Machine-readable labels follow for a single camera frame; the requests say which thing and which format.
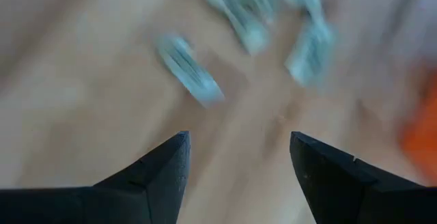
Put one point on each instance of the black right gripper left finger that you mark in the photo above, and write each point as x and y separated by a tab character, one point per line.
143	196

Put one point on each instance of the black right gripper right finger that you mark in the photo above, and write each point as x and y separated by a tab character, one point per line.
341	190

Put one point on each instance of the orange plastic basket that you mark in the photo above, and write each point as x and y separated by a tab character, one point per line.
421	132

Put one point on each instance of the light green printed packet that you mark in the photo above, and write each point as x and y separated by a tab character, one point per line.
244	15
191	73

